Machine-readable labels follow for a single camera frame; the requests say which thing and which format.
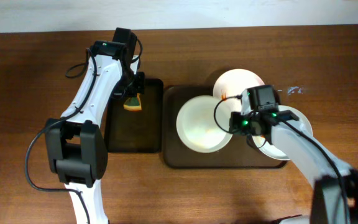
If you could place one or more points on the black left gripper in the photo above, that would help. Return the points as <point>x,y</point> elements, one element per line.
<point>134,89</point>

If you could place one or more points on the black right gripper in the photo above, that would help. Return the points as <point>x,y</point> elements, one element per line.
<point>235,123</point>

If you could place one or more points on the yellow green sponge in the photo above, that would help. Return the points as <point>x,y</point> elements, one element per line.
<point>133,103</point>

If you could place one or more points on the white plate with sauce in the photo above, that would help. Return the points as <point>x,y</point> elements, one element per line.
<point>233,83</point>

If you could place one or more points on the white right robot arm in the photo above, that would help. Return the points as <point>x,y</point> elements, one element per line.
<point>334,182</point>

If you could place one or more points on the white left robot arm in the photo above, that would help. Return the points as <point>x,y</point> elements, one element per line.
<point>75,145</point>

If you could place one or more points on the brown serving tray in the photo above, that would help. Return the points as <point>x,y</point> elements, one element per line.
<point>236,154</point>

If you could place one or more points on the black water tub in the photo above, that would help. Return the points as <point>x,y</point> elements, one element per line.
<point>136,131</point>

